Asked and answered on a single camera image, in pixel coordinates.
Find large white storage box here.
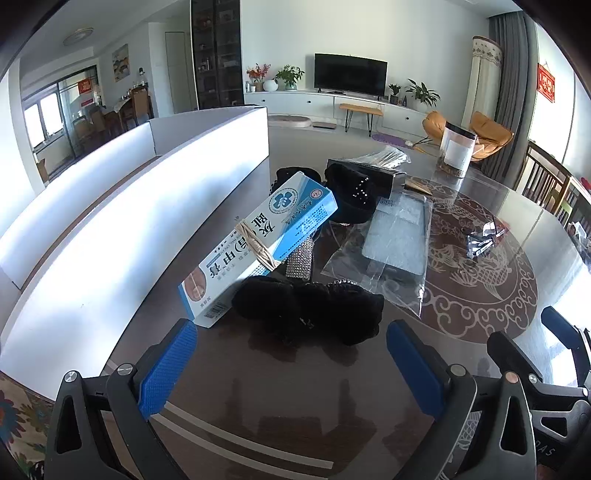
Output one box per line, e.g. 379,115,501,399
0,105,270,400

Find orange red flower bouquet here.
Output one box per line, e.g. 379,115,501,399
246,64,271,92

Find clear bag with grey pad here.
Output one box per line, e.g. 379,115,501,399
322,191,435,319

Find covered standing air conditioner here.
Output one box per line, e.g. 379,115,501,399
470,36,504,125

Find floral patterned cloth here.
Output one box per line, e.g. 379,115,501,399
0,374,56,480

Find round white floor mat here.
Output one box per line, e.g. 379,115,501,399
268,114,312,130

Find white door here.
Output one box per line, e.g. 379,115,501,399
165,31,197,116

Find framed wall painting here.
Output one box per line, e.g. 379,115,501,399
112,44,130,83

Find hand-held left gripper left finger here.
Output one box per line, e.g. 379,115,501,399
44,318,199,480

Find clear jar with black lid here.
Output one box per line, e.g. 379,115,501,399
438,122,477,178

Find bushy green potted plant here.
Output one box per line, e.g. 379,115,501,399
276,65,305,90

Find round ceiling lamp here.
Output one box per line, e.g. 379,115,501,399
62,28,94,47

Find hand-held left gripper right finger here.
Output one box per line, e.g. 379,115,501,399
385,320,539,480

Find black fuzzy rhinestone hair accessory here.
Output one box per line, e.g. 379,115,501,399
324,164,380,224

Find purple mat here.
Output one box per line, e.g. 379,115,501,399
372,133,416,151

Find black fuzzy hair bow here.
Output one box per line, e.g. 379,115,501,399
231,277,386,347

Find clear plastic sleeve bundle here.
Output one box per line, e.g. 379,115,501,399
362,148,411,167

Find grey curtain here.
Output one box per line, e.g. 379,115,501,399
487,11,539,183

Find wooden sideboard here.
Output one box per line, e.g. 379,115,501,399
129,85,154,125

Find blue white medicine box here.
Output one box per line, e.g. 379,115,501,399
178,171,339,329

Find black printed box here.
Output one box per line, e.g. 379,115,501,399
327,158,406,200

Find black television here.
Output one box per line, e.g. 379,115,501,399
314,53,389,100

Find clear frame eyeglasses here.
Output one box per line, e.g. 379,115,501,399
466,222,509,257

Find wooden bench with metal legs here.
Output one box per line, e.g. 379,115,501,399
339,103,384,136

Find red wall hanging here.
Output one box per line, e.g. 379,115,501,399
537,63,556,102

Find large leafy potted plant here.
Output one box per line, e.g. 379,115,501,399
405,78,441,108

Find balcony sliding glass door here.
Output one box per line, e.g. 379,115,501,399
21,65,100,162

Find white television cabinet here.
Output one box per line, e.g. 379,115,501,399
244,90,444,137

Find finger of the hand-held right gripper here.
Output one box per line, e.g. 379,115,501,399
542,306,591,388
487,331,589,409

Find dark glass display cabinet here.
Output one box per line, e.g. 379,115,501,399
190,0,245,112

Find rhinestone bow hair clip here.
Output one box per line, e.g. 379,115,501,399
284,235,319,280

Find dark wooden dining chair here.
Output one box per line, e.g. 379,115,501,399
515,141,573,217
554,175,591,232

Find orange leather lounge chair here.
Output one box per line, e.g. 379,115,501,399
422,111,514,162

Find dark glass desktop fish pattern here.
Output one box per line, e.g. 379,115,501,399
99,148,591,480

